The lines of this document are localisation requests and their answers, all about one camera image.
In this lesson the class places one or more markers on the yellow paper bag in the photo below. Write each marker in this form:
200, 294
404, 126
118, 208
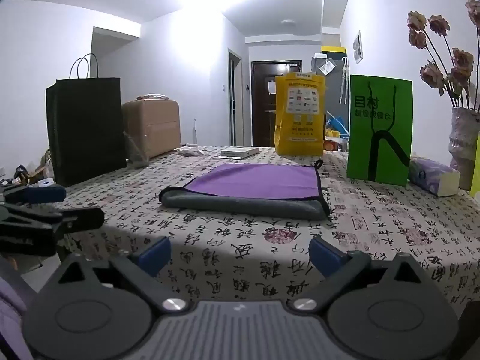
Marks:
300, 120

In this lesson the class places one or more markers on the white flat box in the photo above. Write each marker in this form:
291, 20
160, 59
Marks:
239, 152

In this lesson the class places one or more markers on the clear plastic bag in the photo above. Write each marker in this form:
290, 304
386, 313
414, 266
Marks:
135, 152

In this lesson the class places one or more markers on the grey refrigerator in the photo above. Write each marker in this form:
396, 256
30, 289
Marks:
333, 93

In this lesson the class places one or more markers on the calligraphy printed tablecloth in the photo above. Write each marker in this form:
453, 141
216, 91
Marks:
225, 240

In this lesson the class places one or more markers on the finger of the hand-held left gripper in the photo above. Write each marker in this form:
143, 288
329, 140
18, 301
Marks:
45, 194
80, 220

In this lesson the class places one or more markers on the yellow and black box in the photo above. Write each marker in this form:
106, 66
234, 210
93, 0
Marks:
333, 50

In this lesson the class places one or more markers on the black paper bag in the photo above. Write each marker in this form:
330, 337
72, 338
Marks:
86, 131

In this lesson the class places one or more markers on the green paper bag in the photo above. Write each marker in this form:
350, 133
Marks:
362, 150

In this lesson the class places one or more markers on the framed wall picture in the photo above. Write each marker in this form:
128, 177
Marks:
359, 47

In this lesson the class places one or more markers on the purple cloth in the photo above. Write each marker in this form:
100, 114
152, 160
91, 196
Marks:
11, 307

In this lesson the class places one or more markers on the wrapped flower vase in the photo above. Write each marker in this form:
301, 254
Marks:
465, 138

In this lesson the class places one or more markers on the dried roses bunch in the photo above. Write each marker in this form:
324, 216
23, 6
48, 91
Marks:
459, 63

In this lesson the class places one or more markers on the dark brown entrance door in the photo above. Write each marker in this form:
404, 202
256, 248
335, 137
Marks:
262, 112

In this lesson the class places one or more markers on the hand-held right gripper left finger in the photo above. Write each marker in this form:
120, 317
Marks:
155, 255

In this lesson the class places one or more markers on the brown suitcase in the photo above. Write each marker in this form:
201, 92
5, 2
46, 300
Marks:
153, 123

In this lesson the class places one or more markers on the round ceiling lamp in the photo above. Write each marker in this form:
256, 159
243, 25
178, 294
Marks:
288, 23

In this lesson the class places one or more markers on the purple and grey towel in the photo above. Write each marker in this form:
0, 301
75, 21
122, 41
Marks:
255, 180

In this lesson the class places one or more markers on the white crumpled paper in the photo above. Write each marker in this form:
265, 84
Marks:
189, 150

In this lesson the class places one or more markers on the floor clutter pile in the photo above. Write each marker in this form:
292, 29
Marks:
26, 174

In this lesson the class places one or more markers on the purple tissue pack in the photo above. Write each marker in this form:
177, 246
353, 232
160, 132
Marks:
431, 176

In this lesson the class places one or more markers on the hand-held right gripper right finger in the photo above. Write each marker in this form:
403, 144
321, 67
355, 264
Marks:
324, 253

